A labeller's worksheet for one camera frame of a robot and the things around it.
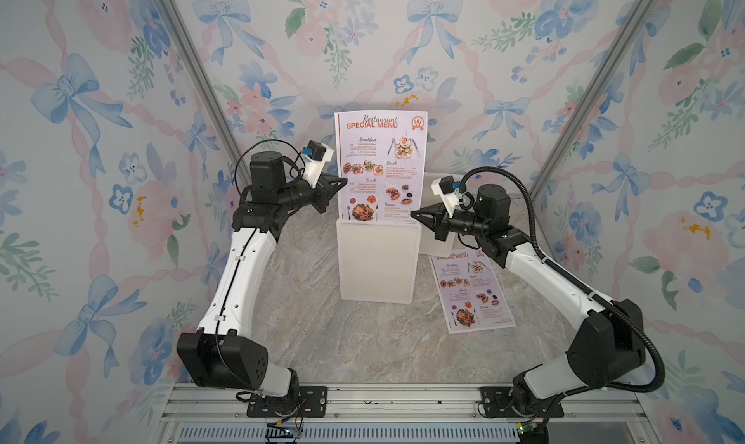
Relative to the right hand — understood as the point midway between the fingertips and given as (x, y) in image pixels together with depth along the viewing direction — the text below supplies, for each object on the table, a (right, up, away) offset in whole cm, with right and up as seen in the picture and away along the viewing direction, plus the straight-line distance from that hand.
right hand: (416, 211), depth 75 cm
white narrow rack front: (-10, -13, +7) cm, 18 cm away
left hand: (-18, +8, -5) cm, 20 cm away
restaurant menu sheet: (+20, -25, +20) cm, 38 cm away
